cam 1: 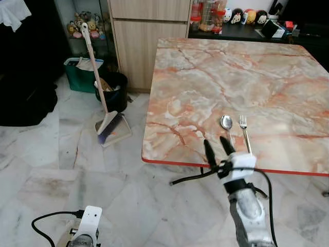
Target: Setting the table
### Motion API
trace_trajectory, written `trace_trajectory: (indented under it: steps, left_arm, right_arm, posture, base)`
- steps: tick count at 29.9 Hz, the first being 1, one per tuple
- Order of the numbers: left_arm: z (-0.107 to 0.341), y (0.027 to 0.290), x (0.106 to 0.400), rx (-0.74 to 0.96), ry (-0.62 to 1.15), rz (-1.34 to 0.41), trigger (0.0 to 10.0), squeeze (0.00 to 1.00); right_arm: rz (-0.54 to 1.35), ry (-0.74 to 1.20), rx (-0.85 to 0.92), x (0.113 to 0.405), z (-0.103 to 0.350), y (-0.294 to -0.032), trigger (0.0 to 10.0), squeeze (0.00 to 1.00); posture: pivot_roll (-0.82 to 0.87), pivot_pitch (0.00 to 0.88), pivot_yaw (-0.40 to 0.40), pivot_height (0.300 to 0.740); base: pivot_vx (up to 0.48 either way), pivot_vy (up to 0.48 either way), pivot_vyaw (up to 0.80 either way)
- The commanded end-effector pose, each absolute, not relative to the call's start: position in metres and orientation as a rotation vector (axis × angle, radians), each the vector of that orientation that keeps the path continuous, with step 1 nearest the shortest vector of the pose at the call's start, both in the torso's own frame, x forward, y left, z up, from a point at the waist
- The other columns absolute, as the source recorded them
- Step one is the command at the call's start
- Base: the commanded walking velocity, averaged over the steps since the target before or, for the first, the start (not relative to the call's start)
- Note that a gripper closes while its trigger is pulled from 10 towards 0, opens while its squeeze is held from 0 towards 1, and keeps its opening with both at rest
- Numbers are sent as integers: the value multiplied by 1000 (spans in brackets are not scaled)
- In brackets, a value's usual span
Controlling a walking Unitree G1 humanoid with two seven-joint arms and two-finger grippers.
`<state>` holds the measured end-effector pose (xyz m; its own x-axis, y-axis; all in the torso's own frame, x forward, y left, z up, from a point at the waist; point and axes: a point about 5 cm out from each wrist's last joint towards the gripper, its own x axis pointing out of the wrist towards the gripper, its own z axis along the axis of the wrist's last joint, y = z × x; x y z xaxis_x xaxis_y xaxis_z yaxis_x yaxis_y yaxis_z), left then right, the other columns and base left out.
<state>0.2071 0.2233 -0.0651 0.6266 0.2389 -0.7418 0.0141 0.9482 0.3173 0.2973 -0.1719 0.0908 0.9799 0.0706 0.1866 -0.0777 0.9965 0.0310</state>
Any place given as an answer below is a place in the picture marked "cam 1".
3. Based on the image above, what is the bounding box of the pink handled broom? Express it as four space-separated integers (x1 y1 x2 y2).
81 22 124 145

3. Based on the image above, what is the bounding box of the yellow bear plush toy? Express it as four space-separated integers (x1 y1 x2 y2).
86 19 100 35

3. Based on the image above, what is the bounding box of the white cloth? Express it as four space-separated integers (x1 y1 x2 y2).
0 0 24 32

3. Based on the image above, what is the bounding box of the brown cardboard piece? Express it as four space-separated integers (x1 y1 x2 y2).
97 77 122 93

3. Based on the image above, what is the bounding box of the black sofa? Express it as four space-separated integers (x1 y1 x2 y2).
0 0 65 127

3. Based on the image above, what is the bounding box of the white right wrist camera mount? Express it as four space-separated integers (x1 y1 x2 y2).
220 152 257 182

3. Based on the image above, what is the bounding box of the green storage box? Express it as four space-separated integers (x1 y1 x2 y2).
63 57 104 94

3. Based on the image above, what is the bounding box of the silver metal fork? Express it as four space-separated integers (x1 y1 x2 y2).
239 115 254 154

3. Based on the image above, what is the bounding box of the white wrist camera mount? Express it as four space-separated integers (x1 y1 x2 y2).
76 205 103 245
220 152 257 182

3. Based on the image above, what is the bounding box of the black waste bin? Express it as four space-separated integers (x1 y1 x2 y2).
95 72 129 114

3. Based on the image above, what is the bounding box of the light wood cabinet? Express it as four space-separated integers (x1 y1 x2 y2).
107 0 194 94

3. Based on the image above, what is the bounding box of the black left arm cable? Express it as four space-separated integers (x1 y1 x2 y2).
31 209 86 247

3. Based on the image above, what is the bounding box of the black stand with white card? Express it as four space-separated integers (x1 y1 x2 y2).
261 20 286 40

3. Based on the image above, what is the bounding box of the clear plastic bottle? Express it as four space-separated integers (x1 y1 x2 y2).
200 0 216 31

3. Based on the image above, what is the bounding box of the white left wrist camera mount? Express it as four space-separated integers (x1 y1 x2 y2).
76 205 103 245

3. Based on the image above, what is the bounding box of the tall jar red lid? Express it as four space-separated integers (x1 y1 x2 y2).
213 0 228 34

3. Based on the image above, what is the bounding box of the clear jar red lid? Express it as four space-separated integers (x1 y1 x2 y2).
190 0 202 32

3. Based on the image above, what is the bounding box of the white plush toy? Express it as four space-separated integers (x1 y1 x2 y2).
223 7 233 24

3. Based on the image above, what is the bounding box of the beige dustpan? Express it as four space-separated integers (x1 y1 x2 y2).
95 114 133 149

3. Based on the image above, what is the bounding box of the glass display cabinet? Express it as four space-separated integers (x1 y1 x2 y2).
53 0 117 59

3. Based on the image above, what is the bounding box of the silver metal spoon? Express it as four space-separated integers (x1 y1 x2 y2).
220 114 235 151

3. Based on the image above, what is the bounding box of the black and red plush toy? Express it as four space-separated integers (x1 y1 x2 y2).
232 8 245 25

